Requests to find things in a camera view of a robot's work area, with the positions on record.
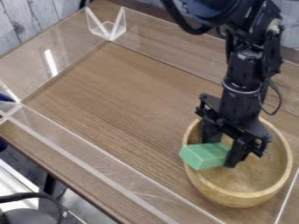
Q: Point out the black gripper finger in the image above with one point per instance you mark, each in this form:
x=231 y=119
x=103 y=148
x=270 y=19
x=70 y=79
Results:
x=211 y=133
x=236 y=152

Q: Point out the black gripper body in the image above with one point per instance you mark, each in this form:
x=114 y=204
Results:
x=235 y=112

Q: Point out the green rectangular block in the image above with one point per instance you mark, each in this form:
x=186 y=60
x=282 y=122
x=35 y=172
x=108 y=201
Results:
x=204 y=155

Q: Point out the brown wooden bowl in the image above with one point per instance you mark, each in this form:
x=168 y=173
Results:
x=254 y=181

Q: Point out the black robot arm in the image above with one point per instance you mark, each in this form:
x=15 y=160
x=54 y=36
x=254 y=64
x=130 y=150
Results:
x=252 y=31

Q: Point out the black table leg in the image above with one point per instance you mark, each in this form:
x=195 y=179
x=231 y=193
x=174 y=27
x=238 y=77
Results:
x=50 y=184

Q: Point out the clear acrylic corner bracket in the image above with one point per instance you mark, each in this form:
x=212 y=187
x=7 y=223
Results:
x=107 y=30

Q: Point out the grey metal base plate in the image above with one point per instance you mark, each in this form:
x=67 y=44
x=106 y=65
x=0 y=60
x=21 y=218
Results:
x=50 y=207

